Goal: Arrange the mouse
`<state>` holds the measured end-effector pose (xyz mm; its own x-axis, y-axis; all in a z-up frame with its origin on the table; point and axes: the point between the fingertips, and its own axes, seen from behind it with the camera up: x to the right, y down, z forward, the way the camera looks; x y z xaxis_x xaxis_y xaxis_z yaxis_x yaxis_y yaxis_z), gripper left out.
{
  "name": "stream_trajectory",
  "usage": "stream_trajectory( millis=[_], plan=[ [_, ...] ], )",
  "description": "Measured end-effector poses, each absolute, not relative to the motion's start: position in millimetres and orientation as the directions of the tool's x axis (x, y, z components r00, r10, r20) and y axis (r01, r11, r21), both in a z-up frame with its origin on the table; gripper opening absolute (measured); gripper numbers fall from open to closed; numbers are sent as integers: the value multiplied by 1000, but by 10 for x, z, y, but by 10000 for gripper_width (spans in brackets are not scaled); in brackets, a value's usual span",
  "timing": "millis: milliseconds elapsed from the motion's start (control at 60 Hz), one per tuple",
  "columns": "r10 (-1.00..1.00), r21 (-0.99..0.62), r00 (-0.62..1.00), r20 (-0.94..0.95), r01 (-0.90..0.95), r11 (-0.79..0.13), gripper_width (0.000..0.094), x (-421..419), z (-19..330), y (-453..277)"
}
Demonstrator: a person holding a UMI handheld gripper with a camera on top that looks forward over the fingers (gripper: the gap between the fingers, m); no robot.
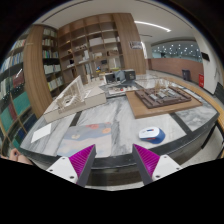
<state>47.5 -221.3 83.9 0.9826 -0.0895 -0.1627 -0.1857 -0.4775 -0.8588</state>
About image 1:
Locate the flat white site model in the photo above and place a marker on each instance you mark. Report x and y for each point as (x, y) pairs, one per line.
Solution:
(115, 90)

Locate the grey block building model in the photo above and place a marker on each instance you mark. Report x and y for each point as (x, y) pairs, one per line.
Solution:
(122, 76)

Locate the pastel patterned mouse pad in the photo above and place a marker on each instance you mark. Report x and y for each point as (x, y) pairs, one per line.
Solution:
(77, 138)

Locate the white and blue computer mouse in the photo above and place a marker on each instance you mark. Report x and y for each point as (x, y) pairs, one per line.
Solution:
(153, 135)

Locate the large wooden bookshelf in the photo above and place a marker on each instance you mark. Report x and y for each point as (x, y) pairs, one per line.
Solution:
(99, 44)

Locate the left library bookcase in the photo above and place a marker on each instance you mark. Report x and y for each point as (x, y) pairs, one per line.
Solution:
(30, 78)

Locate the person's bare hand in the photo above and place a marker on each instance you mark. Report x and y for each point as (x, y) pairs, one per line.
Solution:
(16, 156)

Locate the wooden stick frame model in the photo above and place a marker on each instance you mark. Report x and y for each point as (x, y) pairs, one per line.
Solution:
(150, 81)

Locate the white paper sheet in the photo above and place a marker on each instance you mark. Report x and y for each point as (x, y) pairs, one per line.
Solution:
(40, 133)

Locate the red fire cabinet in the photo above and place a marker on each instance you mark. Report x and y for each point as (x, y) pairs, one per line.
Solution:
(201, 80)

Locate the brown architectural site model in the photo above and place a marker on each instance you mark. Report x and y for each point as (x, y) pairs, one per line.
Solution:
(157, 101)

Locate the white architectural building model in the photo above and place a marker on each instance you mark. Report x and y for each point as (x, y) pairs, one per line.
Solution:
(74, 98)

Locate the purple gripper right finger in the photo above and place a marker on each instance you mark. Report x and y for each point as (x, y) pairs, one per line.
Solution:
(151, 166)

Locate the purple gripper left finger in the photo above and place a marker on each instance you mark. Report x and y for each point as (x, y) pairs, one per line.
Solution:
(75, 168)

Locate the wooden reception counter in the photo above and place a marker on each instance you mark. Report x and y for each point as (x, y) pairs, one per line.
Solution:
(187, 69)

